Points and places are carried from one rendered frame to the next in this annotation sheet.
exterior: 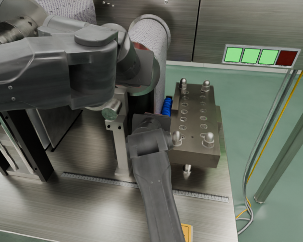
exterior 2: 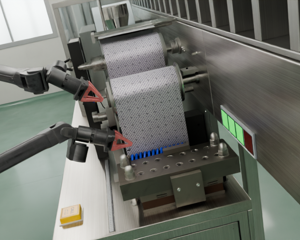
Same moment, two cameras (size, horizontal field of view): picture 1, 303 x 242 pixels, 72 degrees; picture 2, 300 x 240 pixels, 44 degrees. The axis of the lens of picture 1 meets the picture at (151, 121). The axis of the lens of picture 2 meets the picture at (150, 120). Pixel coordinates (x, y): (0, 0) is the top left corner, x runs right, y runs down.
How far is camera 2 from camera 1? 1.28 m
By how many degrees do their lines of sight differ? 67
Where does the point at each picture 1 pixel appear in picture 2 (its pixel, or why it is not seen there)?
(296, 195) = not seen: outside the picture
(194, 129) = (146, 167)
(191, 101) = (191, 154)
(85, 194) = (94, 174)
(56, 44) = (23, 70)
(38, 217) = (74, 168)
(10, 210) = not seen: hidden behind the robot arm
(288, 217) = not seen: outside the picture
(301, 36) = (251, 116)
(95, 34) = (32, 69)
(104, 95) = (30, 89)
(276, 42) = (241, 116)
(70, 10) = (127, 54)
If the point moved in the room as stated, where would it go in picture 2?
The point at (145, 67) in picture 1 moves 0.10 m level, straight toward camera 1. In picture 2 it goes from (77, 90) to (48, 98)
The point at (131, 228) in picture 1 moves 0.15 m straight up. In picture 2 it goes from (75, 198) to (65, 164)
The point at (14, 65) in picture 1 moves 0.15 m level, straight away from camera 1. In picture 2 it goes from (13, 73) to (46, 61)
